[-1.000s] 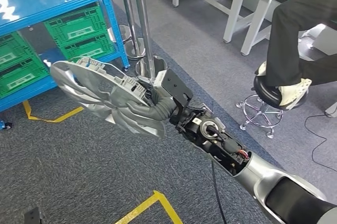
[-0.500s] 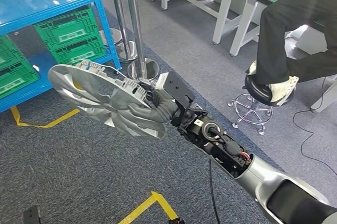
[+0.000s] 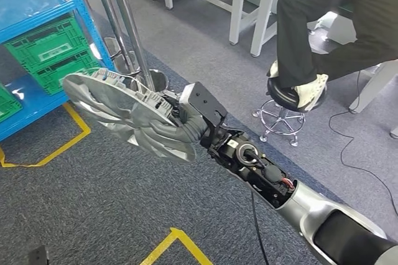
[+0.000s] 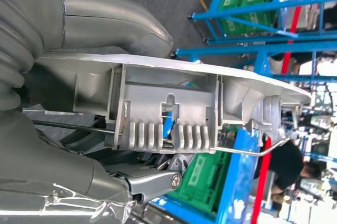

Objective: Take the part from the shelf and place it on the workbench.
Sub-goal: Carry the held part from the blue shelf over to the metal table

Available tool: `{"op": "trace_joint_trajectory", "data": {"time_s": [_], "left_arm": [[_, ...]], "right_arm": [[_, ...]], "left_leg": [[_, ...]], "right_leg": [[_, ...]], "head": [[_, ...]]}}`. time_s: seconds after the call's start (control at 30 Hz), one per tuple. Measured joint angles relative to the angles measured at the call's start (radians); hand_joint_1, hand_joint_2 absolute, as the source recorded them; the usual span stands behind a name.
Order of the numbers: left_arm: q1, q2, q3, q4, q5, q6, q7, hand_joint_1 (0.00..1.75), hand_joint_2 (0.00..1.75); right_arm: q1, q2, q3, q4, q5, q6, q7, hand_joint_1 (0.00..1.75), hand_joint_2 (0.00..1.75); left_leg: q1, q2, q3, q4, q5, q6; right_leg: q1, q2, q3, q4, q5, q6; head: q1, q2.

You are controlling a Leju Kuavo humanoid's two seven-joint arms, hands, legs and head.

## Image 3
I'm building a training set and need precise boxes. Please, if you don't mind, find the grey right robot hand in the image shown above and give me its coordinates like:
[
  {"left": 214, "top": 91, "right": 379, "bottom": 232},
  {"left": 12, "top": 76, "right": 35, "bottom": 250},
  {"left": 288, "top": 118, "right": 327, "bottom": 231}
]
[{"left": 146, "top": 91, "right": 192, "bottom": 146}]

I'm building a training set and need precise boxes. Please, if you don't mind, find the silver plastic wheel hubcap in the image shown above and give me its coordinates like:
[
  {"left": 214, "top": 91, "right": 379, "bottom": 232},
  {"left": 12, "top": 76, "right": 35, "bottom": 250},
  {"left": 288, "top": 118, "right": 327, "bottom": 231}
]
[{"left": 62, "top": 68, "right": 197, "bottom": 164}]

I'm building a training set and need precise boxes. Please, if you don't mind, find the white workbench with green top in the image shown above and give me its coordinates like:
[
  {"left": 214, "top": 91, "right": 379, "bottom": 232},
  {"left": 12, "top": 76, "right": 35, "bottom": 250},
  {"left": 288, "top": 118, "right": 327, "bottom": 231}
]
[{"left": 140, "top": 0, "right": 398, "bottom": 139}]

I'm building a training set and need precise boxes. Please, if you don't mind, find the blue metal shelf rack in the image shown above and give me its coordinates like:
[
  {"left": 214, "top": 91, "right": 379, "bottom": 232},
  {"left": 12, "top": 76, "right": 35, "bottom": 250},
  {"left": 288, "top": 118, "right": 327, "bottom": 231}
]
[{"left": 0, "top": 0, "right": 118, "bottom": 142}]

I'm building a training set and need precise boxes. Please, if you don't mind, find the stool with chrome base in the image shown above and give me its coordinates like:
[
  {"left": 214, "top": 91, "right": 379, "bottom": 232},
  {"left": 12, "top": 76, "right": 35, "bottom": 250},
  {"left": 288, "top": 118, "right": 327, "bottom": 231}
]
[{"left": 252, "top": 77, "right": 328, "bottom": 147}]

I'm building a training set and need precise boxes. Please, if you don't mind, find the green plastic crate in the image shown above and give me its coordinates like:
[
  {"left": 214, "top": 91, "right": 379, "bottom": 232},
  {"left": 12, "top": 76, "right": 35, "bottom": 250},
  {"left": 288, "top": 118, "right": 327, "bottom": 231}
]
[
  {"left": 3, "top": 16, "right": 102, "bottom": 96},
  {"left": 0, "top": 83, "right": 23, "bottom": 124}
]

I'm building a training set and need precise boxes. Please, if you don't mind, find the person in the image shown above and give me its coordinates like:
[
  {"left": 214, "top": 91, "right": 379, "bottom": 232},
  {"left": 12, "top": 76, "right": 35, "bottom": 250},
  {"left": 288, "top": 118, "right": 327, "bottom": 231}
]
[{"left": 267, "top": 0, "right": 398, "bottom": 112}]

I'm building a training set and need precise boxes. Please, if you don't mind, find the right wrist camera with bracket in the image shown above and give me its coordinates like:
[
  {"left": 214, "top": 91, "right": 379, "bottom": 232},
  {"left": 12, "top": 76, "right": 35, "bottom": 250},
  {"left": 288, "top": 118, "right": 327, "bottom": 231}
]
[{"left": 179, "top": 81, "right": 228, "bottom": 129}]

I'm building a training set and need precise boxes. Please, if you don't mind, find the chrome stanchion post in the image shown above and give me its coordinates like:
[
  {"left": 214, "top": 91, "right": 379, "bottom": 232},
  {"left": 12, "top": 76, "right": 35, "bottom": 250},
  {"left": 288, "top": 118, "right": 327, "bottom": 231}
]
[
  {"left": 91, "top": 0, "right": 139, "bottom": 75},
  {"left": 109, "top": 0, "right": 170, "bottom": 93}
]

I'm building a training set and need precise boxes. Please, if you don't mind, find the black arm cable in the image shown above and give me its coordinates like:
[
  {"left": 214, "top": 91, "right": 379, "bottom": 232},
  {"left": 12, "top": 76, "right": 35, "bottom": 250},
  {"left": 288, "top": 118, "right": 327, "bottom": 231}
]
[{"left": 250, "top": 190, "right": 269, "bottom": 265}]

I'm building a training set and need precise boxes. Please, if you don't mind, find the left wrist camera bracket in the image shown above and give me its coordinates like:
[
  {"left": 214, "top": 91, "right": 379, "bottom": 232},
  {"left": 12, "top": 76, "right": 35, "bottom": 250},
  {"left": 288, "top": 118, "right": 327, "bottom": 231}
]
[{"left": 28, "top": 246, "right": 51, "bottom": 265}]

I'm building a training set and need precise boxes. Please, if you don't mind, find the thin black floor cable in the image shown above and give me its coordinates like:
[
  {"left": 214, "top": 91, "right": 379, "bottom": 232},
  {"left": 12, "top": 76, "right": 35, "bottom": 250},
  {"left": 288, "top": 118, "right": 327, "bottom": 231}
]
[{"left": 329, "top": 69, "right": 398, "bottom": 218}]

